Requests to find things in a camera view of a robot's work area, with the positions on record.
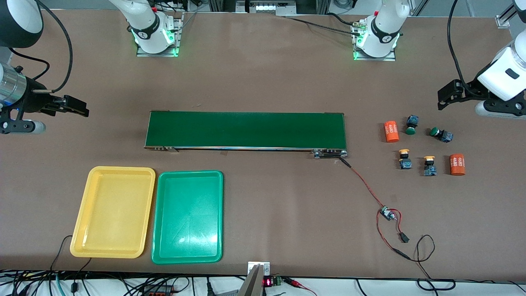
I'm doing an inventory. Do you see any red black conveyor wire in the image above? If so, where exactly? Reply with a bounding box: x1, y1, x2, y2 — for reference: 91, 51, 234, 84
339, 158, 387, 210

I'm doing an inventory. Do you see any black looped cable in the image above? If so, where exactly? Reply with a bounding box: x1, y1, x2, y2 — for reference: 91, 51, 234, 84
415, 234, 456, 291

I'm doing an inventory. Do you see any green plastic tray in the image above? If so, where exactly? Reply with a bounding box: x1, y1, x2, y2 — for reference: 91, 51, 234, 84
151, 170, 224, 264

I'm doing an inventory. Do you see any green conveyor belt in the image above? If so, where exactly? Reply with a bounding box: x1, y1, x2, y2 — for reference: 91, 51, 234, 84
144, 110, 348, 160

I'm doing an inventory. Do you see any red alligator clip lead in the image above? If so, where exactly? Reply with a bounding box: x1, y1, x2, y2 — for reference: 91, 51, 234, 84
284, 278, 317, 296

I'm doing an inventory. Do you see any aluminium frame profile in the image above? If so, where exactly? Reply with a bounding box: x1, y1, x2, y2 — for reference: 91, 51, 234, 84
496, 6, 517, 28

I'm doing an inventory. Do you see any yellow plastic tray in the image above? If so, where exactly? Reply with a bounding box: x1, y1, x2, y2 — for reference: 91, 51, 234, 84
70, 166, 156, 259

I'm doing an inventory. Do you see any red black wire with connector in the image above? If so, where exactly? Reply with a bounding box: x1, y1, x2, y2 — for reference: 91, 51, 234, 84
376, 209, 411, 260

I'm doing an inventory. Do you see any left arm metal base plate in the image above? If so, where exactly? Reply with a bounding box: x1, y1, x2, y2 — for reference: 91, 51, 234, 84
353, 21, 397, 62

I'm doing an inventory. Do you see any small metal bracket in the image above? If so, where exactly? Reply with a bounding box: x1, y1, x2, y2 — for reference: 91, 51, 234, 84
248, 261, 270, 277

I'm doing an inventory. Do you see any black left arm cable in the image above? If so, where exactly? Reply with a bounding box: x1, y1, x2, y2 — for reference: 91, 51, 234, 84
447, 0, 485, 98

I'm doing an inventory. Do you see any orange cylinder white 4680 print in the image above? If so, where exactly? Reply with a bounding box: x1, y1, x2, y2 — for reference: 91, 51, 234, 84
449, 154, 466, 176
383, 120, 400, 143

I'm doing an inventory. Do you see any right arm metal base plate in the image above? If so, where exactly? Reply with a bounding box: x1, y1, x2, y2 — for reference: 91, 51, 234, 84
136, 12, 184, 58

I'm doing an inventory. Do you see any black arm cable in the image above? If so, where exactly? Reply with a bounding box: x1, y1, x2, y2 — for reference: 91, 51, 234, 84
447, 0, 485, 98
8, 0, 74, 93

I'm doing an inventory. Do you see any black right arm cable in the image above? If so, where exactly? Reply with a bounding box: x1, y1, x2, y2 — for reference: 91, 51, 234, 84
8, 0, 74, 93

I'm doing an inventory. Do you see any black cable on table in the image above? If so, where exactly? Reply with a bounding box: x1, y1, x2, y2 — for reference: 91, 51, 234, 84
284, 16, 364, 34

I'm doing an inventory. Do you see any white background device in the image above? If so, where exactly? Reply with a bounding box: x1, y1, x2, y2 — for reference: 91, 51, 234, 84
246, 0, 297, 14

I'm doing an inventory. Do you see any orange black power strip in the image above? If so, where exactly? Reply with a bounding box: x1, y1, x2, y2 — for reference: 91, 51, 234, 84
142, 286, 181, 296

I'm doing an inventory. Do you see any grey wedge camera mount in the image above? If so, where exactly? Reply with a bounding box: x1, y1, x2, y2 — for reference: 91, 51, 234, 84
238, 264, 265, 296

